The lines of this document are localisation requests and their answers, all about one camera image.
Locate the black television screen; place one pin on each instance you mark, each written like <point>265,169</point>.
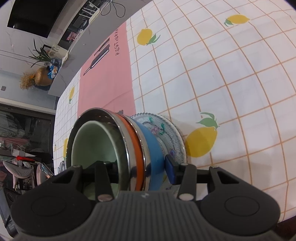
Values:
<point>35,16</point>

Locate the green ceramic bowl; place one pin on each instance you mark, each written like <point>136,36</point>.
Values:
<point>97,141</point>

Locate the white wifi router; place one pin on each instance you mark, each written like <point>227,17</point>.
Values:
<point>89,12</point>

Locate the lemon pattern tablecloth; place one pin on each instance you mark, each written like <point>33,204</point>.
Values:
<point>223,72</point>

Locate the green spiky potted plant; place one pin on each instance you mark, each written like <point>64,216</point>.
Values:
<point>39,55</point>

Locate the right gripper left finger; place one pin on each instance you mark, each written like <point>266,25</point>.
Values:
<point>103,189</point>

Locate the blue steel bowl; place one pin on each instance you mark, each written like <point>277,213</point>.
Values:
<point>157,165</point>

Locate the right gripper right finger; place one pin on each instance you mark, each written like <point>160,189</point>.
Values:
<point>183,175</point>

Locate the orange steel bowl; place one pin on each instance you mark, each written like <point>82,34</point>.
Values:
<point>135,177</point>

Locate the brown vase dried flowers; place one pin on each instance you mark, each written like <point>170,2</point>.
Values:
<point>37,78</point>

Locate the clear glass patterned plate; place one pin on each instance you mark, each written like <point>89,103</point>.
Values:
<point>166,133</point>

